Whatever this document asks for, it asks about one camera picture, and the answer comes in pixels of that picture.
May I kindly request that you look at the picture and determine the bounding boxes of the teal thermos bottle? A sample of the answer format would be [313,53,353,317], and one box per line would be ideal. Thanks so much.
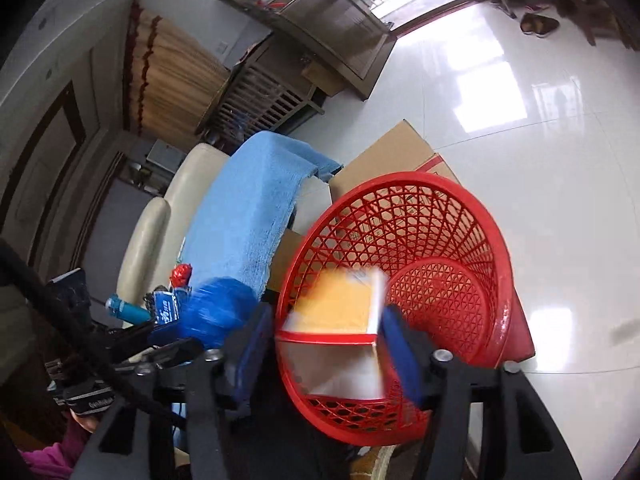
[105,295,151,325]

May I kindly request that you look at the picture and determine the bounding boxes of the yellow white cardboard box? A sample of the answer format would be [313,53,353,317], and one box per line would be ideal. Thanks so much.
[277,266,388,401]

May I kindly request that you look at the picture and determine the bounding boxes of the tan curtain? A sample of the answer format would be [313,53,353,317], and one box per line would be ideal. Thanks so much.
[122,2,230,152]

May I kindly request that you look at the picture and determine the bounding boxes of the left hand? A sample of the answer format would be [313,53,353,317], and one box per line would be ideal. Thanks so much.
[70,410,100,434]

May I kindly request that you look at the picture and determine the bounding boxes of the blue snack wrapper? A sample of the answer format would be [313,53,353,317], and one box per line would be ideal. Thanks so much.
[143,286,191,326]

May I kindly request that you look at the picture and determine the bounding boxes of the blue table cloth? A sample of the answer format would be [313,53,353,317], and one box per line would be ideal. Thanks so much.
[181,131,342,297]

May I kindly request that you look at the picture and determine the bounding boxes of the brown slippers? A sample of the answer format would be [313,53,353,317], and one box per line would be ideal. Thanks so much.
[520,13,560,38]

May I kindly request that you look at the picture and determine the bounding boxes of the red plastic mesh basket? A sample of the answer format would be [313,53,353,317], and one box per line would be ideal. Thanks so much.
[273,170,516,449]

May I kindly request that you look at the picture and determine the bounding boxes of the brown cardboard box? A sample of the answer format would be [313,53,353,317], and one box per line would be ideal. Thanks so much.
[267,119,536,366]

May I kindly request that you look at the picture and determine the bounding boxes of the brown wooden door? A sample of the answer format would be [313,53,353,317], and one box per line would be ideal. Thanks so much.
[136,0,476,101]

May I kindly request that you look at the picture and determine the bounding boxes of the wooden slatted crib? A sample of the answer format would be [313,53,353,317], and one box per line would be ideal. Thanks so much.
[202,34,326,155]

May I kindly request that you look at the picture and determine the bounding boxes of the blue plastic bag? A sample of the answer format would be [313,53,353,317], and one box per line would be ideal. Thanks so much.
[178,278,258,349]

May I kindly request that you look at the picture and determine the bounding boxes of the cream leather sofa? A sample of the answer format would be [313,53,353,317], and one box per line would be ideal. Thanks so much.
[116,143,332,306]

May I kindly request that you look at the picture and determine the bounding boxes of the red plastic bag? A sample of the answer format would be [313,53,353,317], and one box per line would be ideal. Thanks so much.
[169,263,193,289]

